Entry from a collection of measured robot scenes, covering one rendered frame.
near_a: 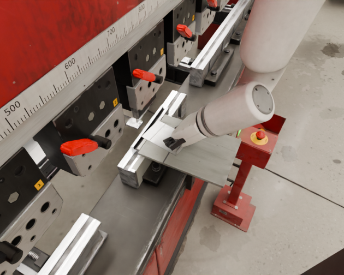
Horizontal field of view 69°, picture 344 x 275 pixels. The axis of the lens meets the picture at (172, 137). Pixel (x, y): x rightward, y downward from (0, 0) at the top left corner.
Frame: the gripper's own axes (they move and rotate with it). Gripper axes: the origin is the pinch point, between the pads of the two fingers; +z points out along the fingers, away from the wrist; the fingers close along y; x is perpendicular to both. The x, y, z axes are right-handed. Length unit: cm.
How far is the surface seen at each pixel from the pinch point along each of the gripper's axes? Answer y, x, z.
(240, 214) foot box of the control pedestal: -36, 77, 54
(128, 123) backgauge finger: 2.5, -11.2, 12.3
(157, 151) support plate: 5.9, 0.0, 3.6
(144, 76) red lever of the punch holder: 10.9, -17.8, -21.3
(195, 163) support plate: 3.2, 8.8, -3.8
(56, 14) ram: 23.1, -29.3, -31.7
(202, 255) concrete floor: -6, 79, 68
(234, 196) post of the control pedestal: -39, 65, 51
